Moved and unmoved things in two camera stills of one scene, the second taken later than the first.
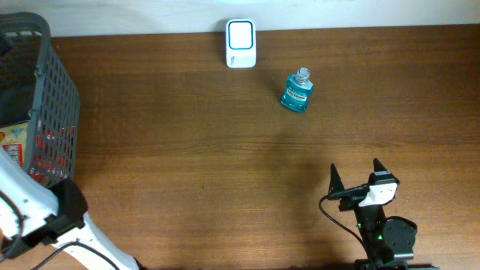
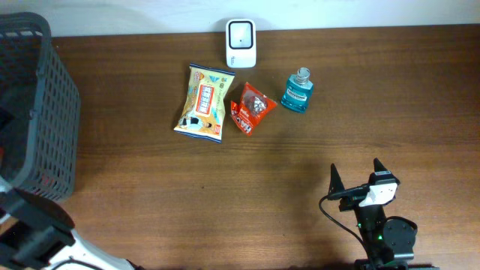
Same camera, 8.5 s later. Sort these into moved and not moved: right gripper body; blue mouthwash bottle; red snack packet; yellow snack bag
Moved: yellow snack bag; red snack packet
Not moved: right gripper body; blue mouthwash bottle
